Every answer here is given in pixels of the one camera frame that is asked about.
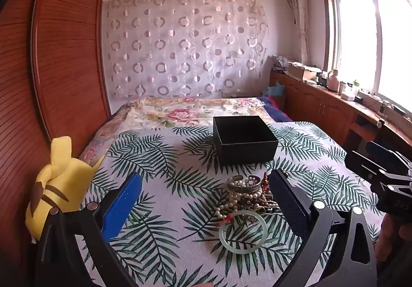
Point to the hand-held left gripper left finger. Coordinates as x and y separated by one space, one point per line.
124 200

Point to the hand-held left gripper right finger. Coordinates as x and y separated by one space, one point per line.
289 205

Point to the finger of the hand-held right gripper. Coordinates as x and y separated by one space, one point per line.
362 164
384 152

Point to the silver bangle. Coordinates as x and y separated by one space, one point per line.
236 189

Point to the pale green jade bangle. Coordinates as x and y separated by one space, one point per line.
225 240

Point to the black square box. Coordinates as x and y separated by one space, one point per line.
244 145

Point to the person's right hand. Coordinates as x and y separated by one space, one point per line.
386 240

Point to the leaf-print blanket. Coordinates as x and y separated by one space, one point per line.
180 226

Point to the yellow plush toy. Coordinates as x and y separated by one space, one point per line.
61 184

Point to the white container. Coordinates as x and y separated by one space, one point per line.
347 92

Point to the wooden sideboard cabinet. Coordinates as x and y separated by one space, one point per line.
315 106

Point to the pink jar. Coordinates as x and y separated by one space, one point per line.
333 81

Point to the dark blue quilt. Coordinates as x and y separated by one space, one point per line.
276 110

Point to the floral blanket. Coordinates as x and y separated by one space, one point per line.
167 113

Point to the open cardboard box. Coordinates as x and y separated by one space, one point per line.
302 71

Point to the wooden-framed window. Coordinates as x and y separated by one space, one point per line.
370 42

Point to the blue plastic bag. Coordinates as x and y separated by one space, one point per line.
273 90

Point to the patterned grey cloth bundle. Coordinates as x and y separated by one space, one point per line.
281 61

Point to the beige window curtain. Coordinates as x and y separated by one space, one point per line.
299 16

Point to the brown wooden wardrobe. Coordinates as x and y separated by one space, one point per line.
64 49

